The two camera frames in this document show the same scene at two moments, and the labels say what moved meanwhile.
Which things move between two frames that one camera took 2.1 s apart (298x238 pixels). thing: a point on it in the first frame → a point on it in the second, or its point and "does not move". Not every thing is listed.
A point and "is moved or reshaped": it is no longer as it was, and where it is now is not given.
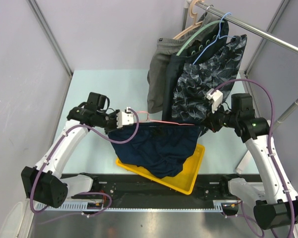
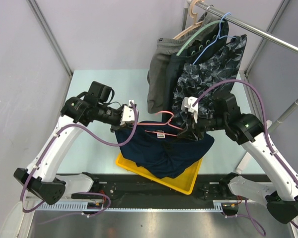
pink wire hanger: (163, 121) → (161, 133)
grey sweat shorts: (165, 48) does not move
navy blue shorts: (161, 148) is moved or reshaped
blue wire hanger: (219, 36) does not move
